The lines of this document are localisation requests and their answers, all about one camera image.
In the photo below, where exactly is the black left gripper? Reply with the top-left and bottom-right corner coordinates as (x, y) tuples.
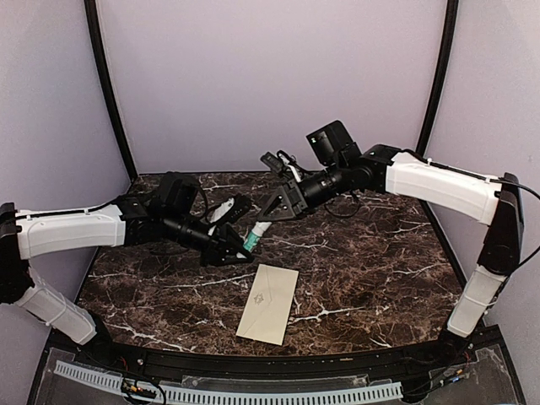
(164, 209), (255, 267)

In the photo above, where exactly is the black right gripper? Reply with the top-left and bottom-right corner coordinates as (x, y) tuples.
(256, 160), (348, 223)

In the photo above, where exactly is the green white glue stick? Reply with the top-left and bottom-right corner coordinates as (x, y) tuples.
(243, 222), (272, 251)

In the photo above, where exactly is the cream paper envelope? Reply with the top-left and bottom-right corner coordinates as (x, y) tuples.
(236, 264), (299, 346)

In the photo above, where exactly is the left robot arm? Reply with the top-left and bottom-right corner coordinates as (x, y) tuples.
(1, 172), (253, 368)

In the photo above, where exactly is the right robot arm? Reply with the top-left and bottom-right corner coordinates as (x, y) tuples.
(257, 120), (526, 366)

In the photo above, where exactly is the white slotted cable duct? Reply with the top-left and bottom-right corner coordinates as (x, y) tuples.
(54, 360), (403, 404)

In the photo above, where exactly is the black curved front rail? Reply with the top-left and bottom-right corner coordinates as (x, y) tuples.
(110, 331), (481, 381)

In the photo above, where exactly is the left black frame post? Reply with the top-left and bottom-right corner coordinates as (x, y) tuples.
(84, 0), (138, 181)

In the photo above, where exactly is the black frame post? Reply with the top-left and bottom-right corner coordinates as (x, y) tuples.
(84, 0), (138, 181)
(415, 0), (460, 155)

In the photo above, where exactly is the right black frame post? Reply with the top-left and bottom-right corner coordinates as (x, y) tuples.
(415, 0), (460, 155)

